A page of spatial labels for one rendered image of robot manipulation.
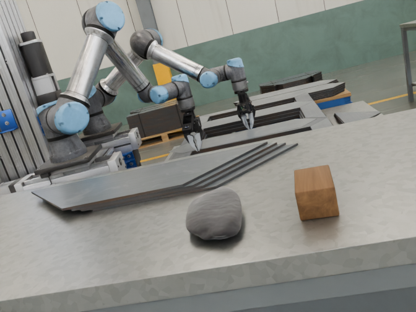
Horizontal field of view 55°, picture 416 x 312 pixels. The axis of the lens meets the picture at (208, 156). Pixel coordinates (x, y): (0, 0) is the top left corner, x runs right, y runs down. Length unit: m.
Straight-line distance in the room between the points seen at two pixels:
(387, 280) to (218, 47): 8.43
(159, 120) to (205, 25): 3.23
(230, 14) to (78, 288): 8.47
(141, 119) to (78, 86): 4.78
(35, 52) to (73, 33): 7.35
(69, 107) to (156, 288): 1.02
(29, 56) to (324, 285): 1.63
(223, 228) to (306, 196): 0.14
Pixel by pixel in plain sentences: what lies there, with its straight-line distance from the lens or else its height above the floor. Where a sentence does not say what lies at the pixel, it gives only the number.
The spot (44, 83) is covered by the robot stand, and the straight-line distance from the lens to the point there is 1.94.
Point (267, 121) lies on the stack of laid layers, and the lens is 2.30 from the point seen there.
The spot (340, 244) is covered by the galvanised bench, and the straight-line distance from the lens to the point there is 0.58.
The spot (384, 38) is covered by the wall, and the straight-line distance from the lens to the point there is 9.77.
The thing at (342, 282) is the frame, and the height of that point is 0.99.
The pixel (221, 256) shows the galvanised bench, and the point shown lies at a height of 1.05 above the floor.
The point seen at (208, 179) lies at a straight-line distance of 0.88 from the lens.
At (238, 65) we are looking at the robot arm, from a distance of 1.96.
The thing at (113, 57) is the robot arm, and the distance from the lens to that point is 1.82.
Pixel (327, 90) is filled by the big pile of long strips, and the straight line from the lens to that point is 2.79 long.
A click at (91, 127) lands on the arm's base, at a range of 2.14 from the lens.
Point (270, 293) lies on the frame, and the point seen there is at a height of 0.99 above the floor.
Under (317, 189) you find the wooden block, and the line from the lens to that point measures 0.63.
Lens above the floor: 1.35
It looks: 16 degrees down
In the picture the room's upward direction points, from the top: 15 degrees counter-clockwise
